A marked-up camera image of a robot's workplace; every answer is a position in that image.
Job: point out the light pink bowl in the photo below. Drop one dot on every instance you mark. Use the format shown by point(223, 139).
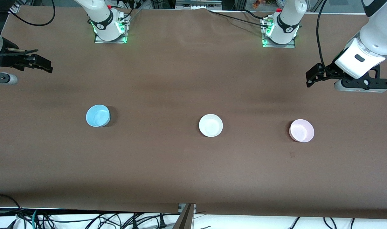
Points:
point(302, 130)

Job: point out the aluminium frame beam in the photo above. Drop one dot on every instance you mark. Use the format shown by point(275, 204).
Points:
point(196, 3)

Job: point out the white bowl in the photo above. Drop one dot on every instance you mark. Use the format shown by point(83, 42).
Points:
point(210, 125)

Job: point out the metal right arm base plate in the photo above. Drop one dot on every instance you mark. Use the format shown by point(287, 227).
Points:
point(99, 40)

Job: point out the light blue bowl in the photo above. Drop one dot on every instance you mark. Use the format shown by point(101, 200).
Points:
point(98, 116)

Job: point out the brown table cover sheet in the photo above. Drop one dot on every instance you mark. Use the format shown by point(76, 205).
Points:
point(180, 79)

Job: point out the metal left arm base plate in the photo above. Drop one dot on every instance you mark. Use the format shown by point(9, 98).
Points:
point(290, 46)

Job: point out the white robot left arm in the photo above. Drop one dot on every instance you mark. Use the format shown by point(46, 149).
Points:
point(371, 41)

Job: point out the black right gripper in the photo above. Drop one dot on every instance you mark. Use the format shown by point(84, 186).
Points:
point(9, 60)

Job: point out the aluminium frame post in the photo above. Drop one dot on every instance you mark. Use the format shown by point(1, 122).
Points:
point(185, 219)

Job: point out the aluminium corner bracket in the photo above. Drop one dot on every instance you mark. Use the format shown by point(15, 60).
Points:
point(14, 9)

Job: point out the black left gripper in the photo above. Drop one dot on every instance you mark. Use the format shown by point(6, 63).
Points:
point(329, 72)

